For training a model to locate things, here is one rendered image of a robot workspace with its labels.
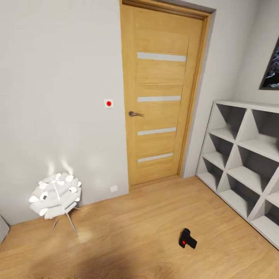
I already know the digital camera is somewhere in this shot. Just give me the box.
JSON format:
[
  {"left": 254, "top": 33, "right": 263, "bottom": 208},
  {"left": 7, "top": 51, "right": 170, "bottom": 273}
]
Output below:
[{"left": 179, "top": 228, "right": 197, "bottom": 249}]

